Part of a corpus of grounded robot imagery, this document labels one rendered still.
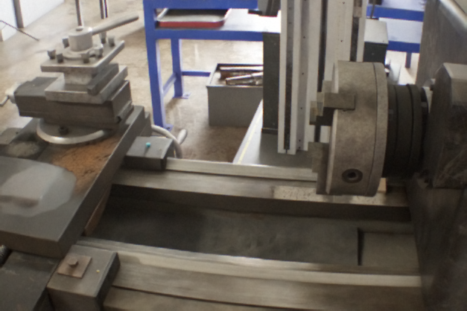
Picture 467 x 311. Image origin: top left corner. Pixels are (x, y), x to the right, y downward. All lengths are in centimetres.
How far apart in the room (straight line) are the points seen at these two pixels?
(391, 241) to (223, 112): 199
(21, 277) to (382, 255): 82
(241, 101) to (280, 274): 213
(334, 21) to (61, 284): 149
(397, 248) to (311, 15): 110
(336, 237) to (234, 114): 194
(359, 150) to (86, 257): 55
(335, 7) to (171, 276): 134
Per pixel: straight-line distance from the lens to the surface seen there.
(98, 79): 118
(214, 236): 122
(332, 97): 81
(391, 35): 280
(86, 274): 96
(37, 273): 100
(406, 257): 122
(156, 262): 101
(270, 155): 224
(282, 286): 96
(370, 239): 125
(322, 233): 123
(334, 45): 204
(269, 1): 82
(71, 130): 127
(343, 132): 81
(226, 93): 300
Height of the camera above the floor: 155
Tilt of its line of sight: 31 degrees down
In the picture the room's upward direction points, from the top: 1 degrees counter-clockwise
